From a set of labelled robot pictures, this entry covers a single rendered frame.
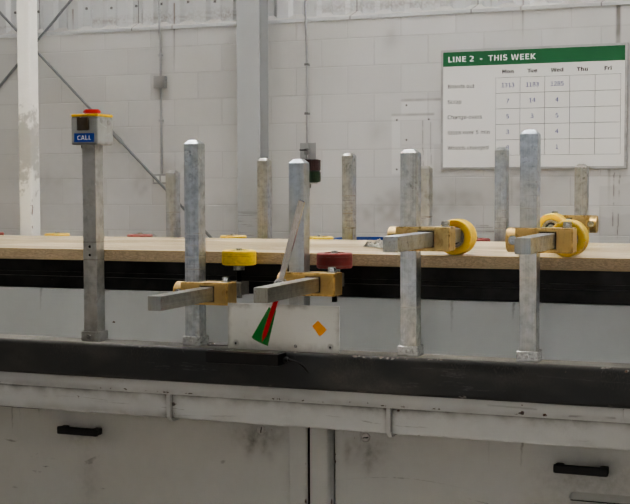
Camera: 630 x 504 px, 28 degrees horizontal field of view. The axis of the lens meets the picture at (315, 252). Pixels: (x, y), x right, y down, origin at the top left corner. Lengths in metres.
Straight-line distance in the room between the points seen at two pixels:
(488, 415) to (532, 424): 0.09
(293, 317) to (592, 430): 0.67
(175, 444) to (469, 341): 0.81
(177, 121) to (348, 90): 1.57
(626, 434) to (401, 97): 7.70
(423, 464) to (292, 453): 0.31
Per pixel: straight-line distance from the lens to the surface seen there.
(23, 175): 4.17
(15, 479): 3.42
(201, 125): 10.76
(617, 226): 9.74
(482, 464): 2.89
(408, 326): 2.62
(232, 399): 2.82
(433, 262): 2.81
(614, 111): 9.73
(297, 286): 2.55
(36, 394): 3.07
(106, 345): 2.89
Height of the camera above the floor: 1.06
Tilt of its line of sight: 3 degrees down
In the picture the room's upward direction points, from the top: straight up
